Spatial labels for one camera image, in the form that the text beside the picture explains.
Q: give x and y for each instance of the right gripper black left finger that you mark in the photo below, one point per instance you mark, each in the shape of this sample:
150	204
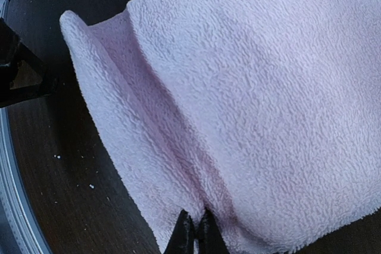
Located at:
183	236

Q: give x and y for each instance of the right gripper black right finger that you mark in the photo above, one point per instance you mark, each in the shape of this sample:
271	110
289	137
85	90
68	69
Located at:
210	240

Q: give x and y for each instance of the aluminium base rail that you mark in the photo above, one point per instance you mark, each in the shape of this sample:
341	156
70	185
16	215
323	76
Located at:
18	211

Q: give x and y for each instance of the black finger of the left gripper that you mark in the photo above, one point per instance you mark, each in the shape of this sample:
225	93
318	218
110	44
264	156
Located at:
13	54

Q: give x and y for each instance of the pink towel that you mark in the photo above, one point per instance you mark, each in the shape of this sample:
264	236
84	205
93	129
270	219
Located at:
265	112

